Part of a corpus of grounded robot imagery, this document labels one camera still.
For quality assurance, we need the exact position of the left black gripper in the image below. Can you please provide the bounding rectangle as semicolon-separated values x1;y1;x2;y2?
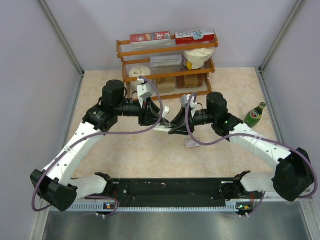
113;96;165;126

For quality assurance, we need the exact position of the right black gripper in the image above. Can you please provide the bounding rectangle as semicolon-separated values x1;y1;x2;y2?
168;106;217;136

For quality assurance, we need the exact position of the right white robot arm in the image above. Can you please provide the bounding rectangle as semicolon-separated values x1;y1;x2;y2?
169;92;318;202

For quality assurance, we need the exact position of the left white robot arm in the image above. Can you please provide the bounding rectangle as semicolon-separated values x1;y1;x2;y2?
30;76;170;212

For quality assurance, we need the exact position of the small staple box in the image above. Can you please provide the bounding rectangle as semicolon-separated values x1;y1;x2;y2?
185;140;200;149

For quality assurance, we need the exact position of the tan cardboard box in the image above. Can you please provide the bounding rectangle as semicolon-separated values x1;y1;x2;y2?
156;76;176;93

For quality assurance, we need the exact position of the brown brick-pattern box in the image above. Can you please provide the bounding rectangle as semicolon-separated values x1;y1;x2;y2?
176;74;204;89

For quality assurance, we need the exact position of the wooden three-tier shelf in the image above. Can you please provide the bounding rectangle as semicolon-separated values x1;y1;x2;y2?
116;35;219;100

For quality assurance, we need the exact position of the small white paper roll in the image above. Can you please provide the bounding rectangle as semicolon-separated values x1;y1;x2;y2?
129;65;151;78

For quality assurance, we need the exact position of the clear plastic box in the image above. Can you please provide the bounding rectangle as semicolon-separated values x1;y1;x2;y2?
150;54;183;74

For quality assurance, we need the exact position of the green glass bottle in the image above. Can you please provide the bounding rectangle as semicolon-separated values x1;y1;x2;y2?
244;102;267;128

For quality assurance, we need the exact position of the red foil wrap box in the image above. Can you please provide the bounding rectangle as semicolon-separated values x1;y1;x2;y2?
129;31;172;48

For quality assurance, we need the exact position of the red white toothpaste box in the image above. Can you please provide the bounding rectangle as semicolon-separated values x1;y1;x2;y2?
175;30;216;45

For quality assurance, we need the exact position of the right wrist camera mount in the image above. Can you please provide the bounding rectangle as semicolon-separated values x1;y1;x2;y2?
180;94;197;111

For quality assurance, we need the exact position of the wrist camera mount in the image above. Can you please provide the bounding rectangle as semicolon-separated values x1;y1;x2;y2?
180;94;197;111
136;76;154;104

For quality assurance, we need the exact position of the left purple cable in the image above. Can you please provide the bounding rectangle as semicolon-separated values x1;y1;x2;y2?
31;76;165;213

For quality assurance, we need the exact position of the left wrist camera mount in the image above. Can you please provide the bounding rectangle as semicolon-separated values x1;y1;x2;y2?
136;76;154;104

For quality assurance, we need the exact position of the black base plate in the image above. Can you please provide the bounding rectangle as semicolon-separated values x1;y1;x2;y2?
93;178;252;208

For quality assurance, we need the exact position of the white slotted cable duct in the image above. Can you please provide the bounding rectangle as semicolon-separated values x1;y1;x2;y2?
66;201;239;213

